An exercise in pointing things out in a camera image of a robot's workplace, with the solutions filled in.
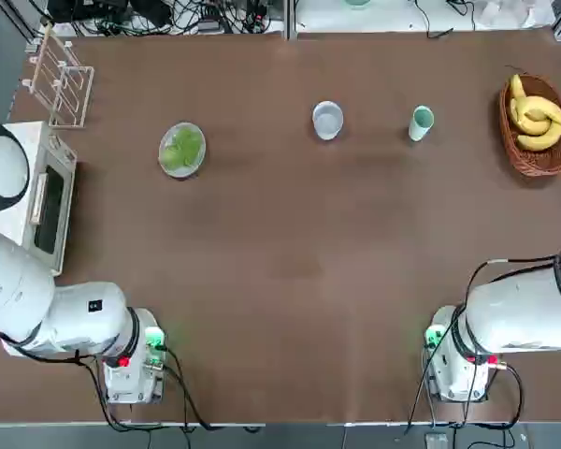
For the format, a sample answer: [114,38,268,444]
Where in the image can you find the small grey bowl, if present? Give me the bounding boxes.
[311,100,345,140]

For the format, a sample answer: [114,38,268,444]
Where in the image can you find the black base cable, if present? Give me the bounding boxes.
[81,345,211,430]
[404,345,525,430]

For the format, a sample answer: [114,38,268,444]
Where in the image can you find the brown wicker basket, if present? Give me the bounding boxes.
[498,74,561,178]

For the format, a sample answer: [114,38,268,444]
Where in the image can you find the cream toaster oven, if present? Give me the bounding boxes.
[0,120,79,276]

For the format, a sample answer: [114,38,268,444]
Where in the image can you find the green lettuce leaf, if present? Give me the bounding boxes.
[162,125,205,168]

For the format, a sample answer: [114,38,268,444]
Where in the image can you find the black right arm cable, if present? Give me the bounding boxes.
[451,245,561,366]

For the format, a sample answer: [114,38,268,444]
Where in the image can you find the black equipment box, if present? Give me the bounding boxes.
[46,0,132,23]

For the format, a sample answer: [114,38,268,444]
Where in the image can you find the clear plastic bag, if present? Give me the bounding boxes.
[479,0,555,27]

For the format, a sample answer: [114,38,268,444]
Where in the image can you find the clear acrylic rack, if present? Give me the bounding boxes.
[21,22,96,129]

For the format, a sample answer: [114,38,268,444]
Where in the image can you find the black right base cable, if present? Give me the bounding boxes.
[404,345,525,430]

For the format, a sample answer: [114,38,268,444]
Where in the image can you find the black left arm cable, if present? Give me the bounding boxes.
[0,306,141,370]

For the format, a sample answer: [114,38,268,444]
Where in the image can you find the tangled black cables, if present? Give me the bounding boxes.
[72,0,286,36]

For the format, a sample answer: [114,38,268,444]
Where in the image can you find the black left base cable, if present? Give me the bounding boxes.
[81,345,211,430]

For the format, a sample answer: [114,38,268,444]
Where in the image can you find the aluminium frame post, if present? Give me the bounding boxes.
[283,0,299,42]

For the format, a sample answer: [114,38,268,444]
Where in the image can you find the pale green cup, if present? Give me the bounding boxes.
[408,105,435,142]

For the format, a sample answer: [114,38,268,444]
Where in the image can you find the large grey plate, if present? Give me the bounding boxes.
[157,122,209,179]

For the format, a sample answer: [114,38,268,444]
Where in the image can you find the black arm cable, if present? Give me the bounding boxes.
[0,306,141,370]
[451,245,561,366]

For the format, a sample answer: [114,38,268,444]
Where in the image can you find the white side table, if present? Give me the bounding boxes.
[296,0,560,34]

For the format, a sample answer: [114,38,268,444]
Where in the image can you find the loose black cable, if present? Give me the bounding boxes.
[413,0,455,40]

